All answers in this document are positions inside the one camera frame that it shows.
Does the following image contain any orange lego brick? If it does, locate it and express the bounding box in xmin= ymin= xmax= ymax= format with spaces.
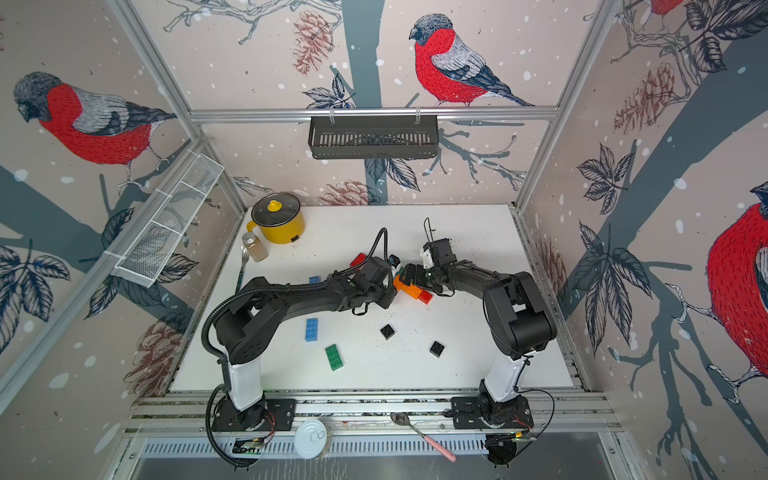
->
xmin=393 ymin=276 xmax=423 ymax=300

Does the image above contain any red lego brick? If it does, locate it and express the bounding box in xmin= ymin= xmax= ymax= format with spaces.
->
xmin=418 ymin=290 xmax=433 ymax=305
xmin=350 ymin=253 xmax=367 ymax=268

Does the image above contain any dark green lego brick front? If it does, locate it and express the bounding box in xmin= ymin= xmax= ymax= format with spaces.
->
xmin=325 ymin=344 xmax=344 ymax=371

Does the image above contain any black lego brick attached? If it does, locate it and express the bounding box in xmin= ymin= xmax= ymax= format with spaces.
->
xmin=429 ymin=341 xmax=445 ymax=358

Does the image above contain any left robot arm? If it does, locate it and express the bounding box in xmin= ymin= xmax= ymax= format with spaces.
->
xmin=200 ymin=228 xmax=396 ymax=432

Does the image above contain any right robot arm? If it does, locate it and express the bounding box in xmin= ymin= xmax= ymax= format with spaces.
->
xmin=398 ymin=238 xmax=557 ymax=429

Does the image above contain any red lego brick back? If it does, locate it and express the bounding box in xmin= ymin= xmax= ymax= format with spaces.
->
xmin=350 ymin=253 xmax=367 ymax=268

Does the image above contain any black small lego brick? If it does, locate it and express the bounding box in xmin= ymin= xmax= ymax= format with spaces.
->
xmin=380 ymin=324 xmax=395 ymax=340

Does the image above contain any yellow pot with lid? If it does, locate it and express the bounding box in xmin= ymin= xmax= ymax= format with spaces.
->
xmin=246 ymin=192 xmax=305 ymax=244

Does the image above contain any small glass jar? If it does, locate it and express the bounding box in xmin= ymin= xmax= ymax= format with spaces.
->
xmin=242 ymin=232 xmax=268 ymax=262

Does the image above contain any white round lid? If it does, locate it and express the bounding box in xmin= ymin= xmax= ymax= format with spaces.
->
xmin=294 ymin=419 xmax=330 ymax=460

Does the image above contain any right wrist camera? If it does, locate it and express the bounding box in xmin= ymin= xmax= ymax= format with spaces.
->
xmin=420 ymin=244 xmax=434 ymax=270

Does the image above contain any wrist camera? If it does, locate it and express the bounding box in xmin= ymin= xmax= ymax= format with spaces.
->
xmin=387 ymin=254 xmax=401 ymax=268
xmin=420 ymin=244 xmax=434 ymax=270

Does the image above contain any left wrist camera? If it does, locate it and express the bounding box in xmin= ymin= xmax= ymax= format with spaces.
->
xmin=387 ymin=254 xmax=401 ymax=268

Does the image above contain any teal handled spoon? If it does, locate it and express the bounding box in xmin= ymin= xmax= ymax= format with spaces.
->
xmin=235 ymin=247 xmax=250 ymax=293

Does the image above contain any pink handled spoon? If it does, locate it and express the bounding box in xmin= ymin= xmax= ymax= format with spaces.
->
xmin=390 ymin=412 xmax=457 ymax=463

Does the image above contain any black wire shelf basket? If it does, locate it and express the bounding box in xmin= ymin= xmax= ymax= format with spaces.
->
xmin=308 ymin=115 xmax=439 ymax=160

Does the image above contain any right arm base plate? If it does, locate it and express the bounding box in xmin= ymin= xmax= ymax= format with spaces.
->
xmin=443 ymin=394 xmax=534 ymax=430

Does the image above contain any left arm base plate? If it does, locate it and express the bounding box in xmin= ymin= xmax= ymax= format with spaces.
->
xmin=212 ymin=396 xmax=297 ymax=433

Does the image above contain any white wire wall basket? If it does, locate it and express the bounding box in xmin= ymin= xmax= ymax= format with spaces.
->
xmin=112 ymin=151 xmax=224 ymax=287

